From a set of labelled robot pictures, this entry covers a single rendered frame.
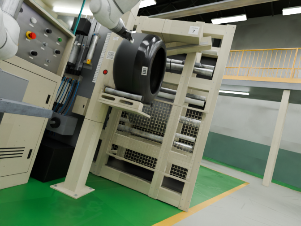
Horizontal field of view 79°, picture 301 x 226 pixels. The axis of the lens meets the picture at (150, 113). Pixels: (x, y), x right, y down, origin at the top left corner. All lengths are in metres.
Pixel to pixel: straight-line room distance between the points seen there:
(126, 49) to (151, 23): 0.69
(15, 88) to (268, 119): 10.06
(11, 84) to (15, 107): 0.16
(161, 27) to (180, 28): 0.20
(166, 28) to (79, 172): 1.56
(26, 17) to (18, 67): 0.33
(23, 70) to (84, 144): 0.71
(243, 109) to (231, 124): 0.97
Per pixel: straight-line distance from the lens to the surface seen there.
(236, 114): 10.58
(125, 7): 1.02
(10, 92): 0.97
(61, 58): 1.76
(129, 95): 1.44
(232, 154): 10.35
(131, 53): 1.41
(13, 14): 1.21
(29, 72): 1.52
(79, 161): 1.70
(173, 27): 1.98
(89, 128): 1.65
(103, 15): 1.00
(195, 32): 1.93
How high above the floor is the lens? 0.70
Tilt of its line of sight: 4 degrees up
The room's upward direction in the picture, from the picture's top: 16 degrees clockwise
